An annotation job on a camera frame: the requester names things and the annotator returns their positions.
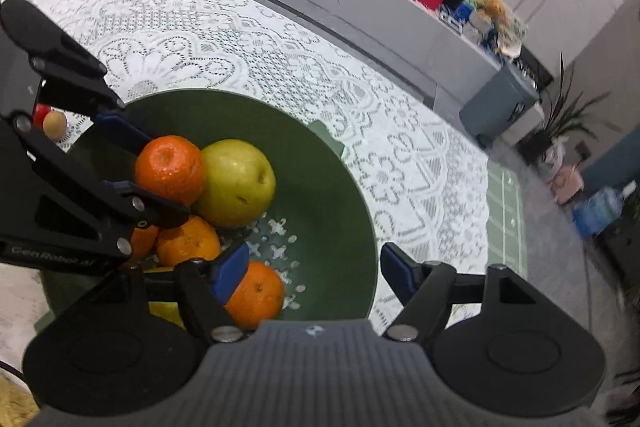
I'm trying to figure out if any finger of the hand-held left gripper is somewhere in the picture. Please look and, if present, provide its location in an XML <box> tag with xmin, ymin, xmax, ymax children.
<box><xmin>0</xmin><ymin>112</ymin><xmax>192</xmax><ymax>259</ymax></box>
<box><xmin>0</xmin><ymin>0</ymin><xmax>154</xmax><ymax>156</ymax></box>

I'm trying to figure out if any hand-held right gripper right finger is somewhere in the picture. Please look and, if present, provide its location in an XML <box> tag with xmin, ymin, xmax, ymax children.
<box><xmin>379</xmin><ymin>242</ymin><xmax>557</xmax><ymax>344</ymax></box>

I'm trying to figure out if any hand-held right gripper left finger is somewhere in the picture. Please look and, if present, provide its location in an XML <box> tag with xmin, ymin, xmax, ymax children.
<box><xmin>75</xmin><ymin>241</ymin><xmax>251</xmax><ymax>344</ymax></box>

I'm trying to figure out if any brown longan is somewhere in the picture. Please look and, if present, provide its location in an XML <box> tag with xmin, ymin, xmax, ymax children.
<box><xmin>42</xmin><ymin>111</ymin><xmax>68</xmax><ymax>140</ymax></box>

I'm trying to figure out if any green apple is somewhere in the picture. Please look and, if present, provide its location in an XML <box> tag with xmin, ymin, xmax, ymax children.
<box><xmin>192</xmin><ymin>139</ymin><xmax>277</xmax><ymax>229</ymax></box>

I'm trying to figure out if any green colander bowl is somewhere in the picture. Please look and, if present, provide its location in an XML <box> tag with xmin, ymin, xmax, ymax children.
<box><xmin>39</xmin><ymin>89</ymin><xmax>379</xmax><ymax>344</ymax></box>

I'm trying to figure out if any green checked tablecloth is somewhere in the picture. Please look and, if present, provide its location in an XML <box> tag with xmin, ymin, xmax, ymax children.
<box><xmin>0</xmin><ymin>0</ymin><xmax>526</xmax><ymax>275</ymax></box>

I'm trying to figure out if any grey trash bin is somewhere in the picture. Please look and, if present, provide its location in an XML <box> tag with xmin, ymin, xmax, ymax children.
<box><xmin>458</xmin><ymin>61</ymin><xmax>542</xmax><ymax>151</ymax></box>

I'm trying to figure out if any white plastic bag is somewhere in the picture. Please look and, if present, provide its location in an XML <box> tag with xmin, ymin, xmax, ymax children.
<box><xmin>544</xmin><ymin>136</ymin><xmax>572</xmax><ymax>181</ymax></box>

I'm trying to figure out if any blue water jug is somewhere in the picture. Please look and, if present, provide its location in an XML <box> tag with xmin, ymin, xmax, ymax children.
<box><xmin>571</xmin><ymin>186</ymin><xmax>627</xmax><ymax>239</ymax></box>

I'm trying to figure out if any white lace tablecloth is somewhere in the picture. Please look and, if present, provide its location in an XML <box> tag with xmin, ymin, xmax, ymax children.
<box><xmin>0</xmin><ymin>0</ymin><xmax>491</xmax><ymax>333</ymax></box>

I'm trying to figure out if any long-leaf potted plant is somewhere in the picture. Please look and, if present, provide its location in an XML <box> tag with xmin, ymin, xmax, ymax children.
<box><xmin>516</xmin><ymin>51</ymin><xmax>612</xmax><ymax>164</ymax></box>

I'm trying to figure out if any colourful picture board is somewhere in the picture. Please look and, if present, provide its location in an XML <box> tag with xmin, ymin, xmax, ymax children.
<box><xmin>467</xmin><ymin>0</ymin><xmax>530</xmax><ymax>56</ymax></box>

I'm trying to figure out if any teddy bear in basket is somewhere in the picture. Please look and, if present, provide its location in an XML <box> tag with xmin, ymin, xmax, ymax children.
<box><xmin>477</xmin><ymin>0</ymin><xmax>507</xmax><ymax>38</ymax></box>

